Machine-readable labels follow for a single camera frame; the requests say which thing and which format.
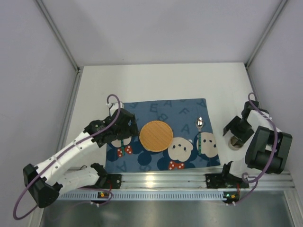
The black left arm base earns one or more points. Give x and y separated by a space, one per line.
110 181

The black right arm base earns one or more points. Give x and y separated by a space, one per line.
224 180

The right aluminium frame post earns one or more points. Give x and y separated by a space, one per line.
265 34

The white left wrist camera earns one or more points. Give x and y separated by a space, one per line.
114 106

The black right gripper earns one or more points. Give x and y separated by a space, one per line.
233 125

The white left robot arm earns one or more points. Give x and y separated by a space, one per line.
50 179

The blue cartoon placemat cloth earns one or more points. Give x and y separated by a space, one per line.
181 116

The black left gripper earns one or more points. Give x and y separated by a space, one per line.
129 124

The round wooden plate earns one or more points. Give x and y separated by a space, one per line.
156 136

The aluminium mounting rail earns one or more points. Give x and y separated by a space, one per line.
193 179

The metal spoon patterned handle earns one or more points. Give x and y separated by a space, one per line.
199 126

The left aluminium frame post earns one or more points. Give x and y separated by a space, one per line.
47 16

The metal fork patterned handle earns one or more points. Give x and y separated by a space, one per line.
122 149

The slotted grey cable duct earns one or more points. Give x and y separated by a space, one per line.
82 195

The small clear glass cup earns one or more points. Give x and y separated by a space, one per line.
234 143

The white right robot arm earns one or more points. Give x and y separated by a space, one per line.
268 147

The aluminium frame post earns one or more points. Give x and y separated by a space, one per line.
265 34
47 16

